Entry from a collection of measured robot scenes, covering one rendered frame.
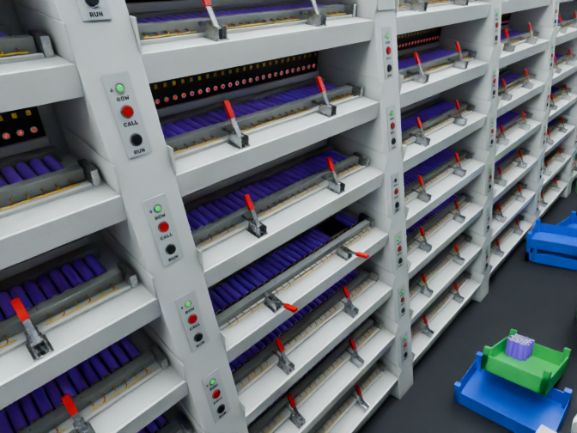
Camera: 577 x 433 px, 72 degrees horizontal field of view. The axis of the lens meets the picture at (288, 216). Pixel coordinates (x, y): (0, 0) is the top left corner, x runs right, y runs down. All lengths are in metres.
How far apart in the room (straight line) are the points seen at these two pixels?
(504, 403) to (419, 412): 0.29
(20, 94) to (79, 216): 0.18
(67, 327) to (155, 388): 0.21
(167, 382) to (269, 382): 0.29
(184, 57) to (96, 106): 0.17
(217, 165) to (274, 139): 0.14
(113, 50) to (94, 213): 0.24
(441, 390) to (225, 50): 1.38
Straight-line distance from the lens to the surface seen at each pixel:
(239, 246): 0.82
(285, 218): 0.90
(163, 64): 0.70
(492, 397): 1.69
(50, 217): 0.65
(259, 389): 1.04
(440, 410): 1.63
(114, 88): 0.65
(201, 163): 0.73
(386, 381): 1.55
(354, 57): 1.13
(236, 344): 0.88
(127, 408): 0.84
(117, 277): 0.77
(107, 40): 0.66
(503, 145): 2.01
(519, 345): 1.77
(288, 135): 0.84
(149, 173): 0.68
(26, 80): 0.63
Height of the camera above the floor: 1.24
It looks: 23 degrees down
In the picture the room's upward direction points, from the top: 10 degrees counter-clockwise
